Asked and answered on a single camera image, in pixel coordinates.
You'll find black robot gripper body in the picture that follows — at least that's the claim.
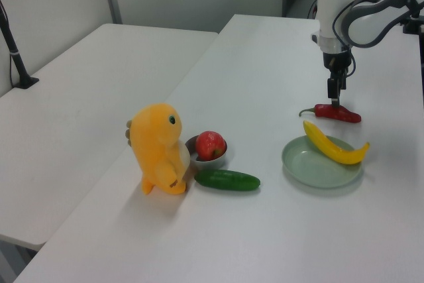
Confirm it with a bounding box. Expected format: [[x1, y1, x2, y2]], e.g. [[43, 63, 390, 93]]
[[322, 50, 352, 80]]

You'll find red chili pepper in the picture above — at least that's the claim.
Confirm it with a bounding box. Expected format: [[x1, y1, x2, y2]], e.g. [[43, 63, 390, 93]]
[[298, 103, 362, 125]]

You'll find pale green plastic plate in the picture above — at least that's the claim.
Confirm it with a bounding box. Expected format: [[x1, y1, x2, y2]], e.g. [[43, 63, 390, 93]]
[[281, 135, 364, 190]]

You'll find yellow banana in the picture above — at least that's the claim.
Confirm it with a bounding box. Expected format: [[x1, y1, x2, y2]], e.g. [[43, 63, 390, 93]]
[[303, 119, 371, 166]]

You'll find black clamp stand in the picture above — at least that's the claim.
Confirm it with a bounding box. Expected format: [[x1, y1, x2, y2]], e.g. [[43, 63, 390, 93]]
[[401, 14, 424, 35]]

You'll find red apple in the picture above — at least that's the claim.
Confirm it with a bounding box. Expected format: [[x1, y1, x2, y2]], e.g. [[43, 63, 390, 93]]
[[194, 130, 228, 162]]

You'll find green cucumber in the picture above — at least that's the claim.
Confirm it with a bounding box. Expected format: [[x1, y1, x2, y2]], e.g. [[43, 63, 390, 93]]
[[193, 168, 262, 193]]

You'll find small grey bowl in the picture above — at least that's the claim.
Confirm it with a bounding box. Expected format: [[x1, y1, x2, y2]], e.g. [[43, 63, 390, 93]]
[[184, 135, 235, 172]]

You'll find orange plush toy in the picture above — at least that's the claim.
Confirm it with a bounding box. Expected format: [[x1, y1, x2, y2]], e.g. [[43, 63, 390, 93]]
[[125, 102, 191, 196]]

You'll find white side table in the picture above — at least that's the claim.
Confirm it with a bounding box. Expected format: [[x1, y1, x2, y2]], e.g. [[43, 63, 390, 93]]
[[0, 23, 219, 253]]

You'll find black camera pole with base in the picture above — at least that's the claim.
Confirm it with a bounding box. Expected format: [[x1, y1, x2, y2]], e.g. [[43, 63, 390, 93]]
[[0, 0, 40, 90]]

